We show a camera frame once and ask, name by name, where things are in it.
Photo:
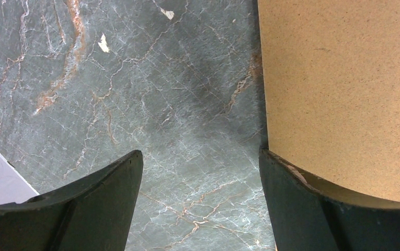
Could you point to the brown backing board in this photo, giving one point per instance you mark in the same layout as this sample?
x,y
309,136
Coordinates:
x,y
332,89

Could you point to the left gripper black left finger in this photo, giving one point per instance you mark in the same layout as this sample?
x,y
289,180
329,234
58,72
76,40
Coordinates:
x,y
91,213

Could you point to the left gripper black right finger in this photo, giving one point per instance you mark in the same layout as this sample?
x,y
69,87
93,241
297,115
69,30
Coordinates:
x,y
308,212

